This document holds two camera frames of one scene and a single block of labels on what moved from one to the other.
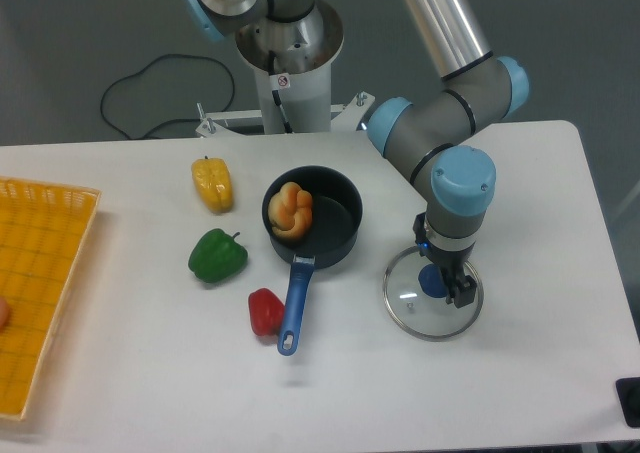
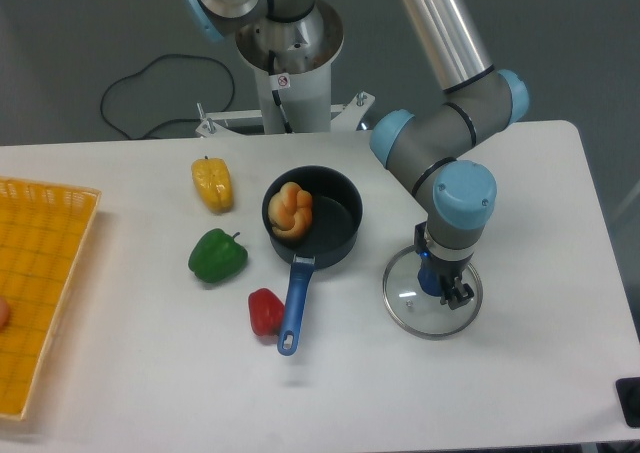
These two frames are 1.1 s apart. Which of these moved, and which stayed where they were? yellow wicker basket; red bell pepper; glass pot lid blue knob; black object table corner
Moved: glass pot lid blue knob
Stayed: yellow wicker basket; black object table corner; red bell pepper
